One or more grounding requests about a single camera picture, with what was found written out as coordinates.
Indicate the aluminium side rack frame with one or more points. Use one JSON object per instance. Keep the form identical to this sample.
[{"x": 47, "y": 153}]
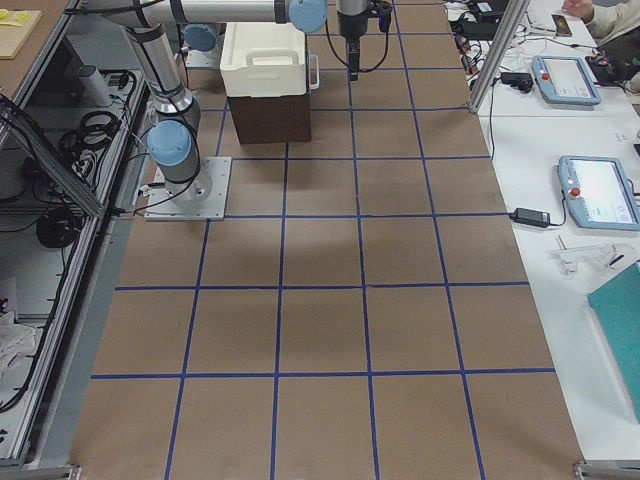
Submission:
[{"x": 60, "y": 156}]

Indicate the dark brown drawer cabinet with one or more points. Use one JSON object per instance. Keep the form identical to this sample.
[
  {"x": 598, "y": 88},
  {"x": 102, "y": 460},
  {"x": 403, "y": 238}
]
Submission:
[{"x": 262, "y": 120}]

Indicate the near blue teach pendant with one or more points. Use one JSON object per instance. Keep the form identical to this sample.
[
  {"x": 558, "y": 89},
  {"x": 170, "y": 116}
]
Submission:
[{"x": 597, "y": 192}]

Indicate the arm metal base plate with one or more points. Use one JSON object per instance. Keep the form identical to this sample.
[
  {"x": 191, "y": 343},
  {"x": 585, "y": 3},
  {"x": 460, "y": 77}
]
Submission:
[{"x": 204, "y": 199}]

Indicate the blue teach pendant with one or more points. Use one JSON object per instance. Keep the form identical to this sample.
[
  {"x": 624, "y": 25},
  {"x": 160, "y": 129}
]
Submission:
[
  {"x": 597, "y": 192},
  {"x": 564, "y": 81}
]

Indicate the person's hand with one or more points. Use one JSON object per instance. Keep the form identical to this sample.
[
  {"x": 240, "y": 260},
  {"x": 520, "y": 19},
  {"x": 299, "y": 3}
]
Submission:
[{"x": 582, "y": 9}]

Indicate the teal box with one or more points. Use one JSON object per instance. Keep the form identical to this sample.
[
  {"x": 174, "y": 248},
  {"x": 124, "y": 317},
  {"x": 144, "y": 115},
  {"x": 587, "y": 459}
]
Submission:
[{"x": 616, "y": 304}]

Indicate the grey cylindrical speaker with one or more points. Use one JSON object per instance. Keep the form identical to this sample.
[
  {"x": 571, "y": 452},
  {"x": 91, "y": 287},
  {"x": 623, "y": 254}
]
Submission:
[{"x": 95, "y": 85}]

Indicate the white plastic tray bin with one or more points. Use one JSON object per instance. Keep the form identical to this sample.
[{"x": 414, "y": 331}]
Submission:
[{"x": 263, "y": 60}]

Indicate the far blue teach pendant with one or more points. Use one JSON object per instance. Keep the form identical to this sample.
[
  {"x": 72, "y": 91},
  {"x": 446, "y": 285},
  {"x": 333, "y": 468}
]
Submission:
[{"x": 564, "y": 81}]

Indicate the aluminium frame post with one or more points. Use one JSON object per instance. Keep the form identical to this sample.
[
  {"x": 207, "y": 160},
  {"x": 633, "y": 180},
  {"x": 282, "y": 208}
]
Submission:
[{"x": 505, "y": 32}]

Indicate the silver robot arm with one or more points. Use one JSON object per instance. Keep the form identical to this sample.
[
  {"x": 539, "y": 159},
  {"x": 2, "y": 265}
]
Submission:
[
  {"x": 172, "y": 143},
  {"x": 353, "y": 20}
]

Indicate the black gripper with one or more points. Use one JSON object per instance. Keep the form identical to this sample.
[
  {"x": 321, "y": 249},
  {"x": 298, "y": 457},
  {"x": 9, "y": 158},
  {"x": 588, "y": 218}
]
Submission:
[{"x": 351, "y": 26}]

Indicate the clear acrylic part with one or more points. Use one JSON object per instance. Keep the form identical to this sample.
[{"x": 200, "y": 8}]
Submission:
[{"x": 601, "y": 258}]

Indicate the black power adapter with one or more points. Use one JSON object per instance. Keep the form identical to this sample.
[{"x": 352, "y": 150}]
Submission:
[{"x": 535, "y": 218}]

